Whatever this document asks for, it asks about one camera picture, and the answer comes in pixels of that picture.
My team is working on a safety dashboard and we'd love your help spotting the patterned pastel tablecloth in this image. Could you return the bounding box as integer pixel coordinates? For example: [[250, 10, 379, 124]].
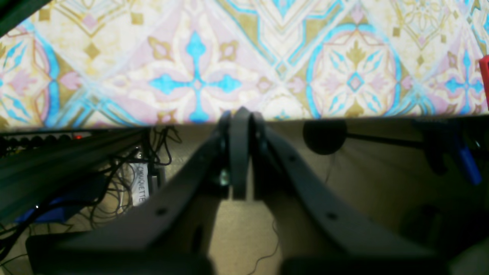
[[1, 0, 488, 132]]

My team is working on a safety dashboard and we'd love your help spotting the black round stand base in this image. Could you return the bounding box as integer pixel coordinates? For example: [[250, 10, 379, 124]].
[[303, 120, 347, 155]]

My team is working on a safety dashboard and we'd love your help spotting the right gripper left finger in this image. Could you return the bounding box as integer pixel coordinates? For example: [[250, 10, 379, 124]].
[[27, 112, 231, 275]]

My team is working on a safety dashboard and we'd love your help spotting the blue clamp upper left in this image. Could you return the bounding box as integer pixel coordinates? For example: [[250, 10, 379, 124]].
[[413, 119, 482, 186]]

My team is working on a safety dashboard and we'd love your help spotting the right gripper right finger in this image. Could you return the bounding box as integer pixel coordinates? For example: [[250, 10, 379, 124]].
[[252, 112, 447, 275]]

